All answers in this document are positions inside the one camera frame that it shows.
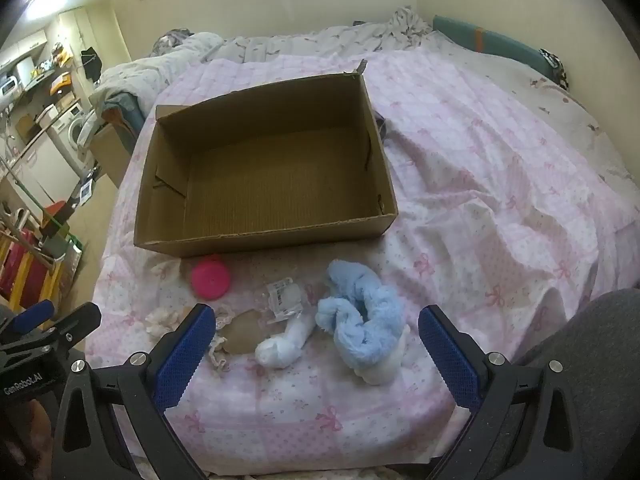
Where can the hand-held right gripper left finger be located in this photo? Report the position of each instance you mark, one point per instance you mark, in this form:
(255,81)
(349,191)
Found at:
(184,352)

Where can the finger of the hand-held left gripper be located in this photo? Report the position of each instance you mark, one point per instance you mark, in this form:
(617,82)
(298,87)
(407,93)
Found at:
(70,322)
(32,315)

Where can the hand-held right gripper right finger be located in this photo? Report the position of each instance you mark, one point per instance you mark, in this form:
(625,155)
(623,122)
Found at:
(450,355)

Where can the light blue fluffy scrunchie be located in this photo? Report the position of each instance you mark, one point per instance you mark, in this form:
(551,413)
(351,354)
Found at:
(360,310)

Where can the clear plastic packet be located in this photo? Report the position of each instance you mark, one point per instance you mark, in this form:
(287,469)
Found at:
(282,300)

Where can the brown cardboard box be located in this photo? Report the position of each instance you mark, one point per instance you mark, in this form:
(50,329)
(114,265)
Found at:
(275,175)

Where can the yellow wooden rack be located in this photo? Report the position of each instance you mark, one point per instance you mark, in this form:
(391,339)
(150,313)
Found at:
(50,280)

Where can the red suitcase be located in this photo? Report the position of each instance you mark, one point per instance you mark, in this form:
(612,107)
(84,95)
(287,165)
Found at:
(20,270)

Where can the beige round pad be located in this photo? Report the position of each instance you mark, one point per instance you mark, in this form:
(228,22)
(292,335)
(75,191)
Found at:
(245,332)

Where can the person's grey trouser leg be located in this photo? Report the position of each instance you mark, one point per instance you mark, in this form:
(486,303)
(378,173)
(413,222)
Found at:
(600,340)

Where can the pink bow-print blanket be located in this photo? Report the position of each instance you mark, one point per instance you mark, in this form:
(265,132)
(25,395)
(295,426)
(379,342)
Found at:
(475,185)

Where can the brown box beside bed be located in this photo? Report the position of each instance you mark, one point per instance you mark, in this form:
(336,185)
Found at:
(110,152)

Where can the white washing machine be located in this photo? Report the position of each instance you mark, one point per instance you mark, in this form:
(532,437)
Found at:
(72,132)

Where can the white microwave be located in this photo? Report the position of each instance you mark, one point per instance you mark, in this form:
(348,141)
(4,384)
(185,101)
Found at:
(9,85)

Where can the grey cloth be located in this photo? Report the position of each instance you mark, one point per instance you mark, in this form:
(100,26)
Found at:
(382,125)

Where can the black hanging bag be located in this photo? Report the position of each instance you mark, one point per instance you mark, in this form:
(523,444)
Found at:
(91,62)

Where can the white printed bed sheet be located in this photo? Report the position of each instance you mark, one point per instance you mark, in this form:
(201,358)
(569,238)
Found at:
(585,125)

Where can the black and white patterned cloth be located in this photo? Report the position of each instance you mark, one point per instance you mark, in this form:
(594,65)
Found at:
(556,67)

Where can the grey floral duvet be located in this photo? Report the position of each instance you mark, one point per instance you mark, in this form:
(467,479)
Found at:
(300,42)

